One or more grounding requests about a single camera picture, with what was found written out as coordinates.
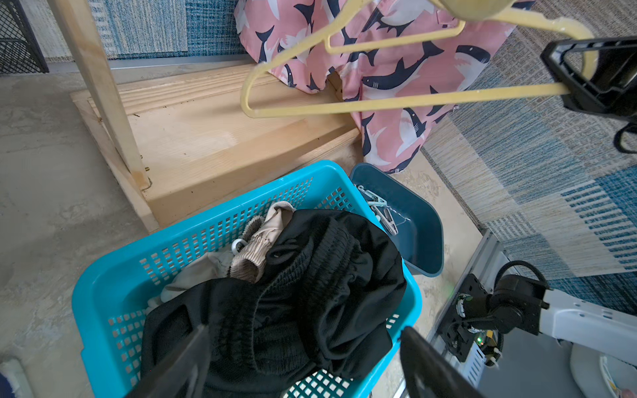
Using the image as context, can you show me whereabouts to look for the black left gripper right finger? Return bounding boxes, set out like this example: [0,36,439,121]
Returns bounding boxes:
[400,327,484,398]

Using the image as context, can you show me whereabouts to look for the dark teal plastic tray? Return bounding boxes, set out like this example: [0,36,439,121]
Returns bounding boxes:
[350,164,445,278]

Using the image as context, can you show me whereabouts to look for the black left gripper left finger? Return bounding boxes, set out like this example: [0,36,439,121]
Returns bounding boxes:
[126,325,212,398]

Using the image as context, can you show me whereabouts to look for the wooden clothes rack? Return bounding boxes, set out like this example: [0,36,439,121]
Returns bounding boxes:
[50,1,362,232]

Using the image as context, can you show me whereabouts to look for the black wire shelf rack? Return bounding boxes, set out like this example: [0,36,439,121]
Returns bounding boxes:
[1,0,49,75]

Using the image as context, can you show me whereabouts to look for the dark blue book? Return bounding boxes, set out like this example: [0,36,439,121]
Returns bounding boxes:
[1,358,34,398]

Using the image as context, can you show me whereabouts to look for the white clothespin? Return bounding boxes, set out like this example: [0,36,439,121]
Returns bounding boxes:
[375,207,398,235]

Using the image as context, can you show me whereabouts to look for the yellow hanger of black shorts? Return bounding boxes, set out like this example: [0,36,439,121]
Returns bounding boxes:
[240,1,595,118]

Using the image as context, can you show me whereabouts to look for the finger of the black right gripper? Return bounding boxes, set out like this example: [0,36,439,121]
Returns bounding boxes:
[541,36,636,119]

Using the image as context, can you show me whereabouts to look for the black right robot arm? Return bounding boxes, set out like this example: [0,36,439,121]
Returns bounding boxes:
[436,36,636,365]

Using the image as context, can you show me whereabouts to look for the pink patterned shorts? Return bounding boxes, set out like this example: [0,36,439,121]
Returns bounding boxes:
[234,0,514,173]

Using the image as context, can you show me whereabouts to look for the turquoise plastic basket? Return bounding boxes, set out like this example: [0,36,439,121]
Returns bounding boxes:
[71,160,424,398]

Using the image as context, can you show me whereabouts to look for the black shorts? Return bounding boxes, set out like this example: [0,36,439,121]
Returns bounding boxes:
[141,210,407,397]

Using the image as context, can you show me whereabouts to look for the mint clothespin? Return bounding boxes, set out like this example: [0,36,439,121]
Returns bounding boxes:
[357,185,388,208]
[357,185,389,220]

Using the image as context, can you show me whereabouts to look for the beige shorts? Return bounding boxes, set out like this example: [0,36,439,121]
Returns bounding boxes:
[144,201,295,314]

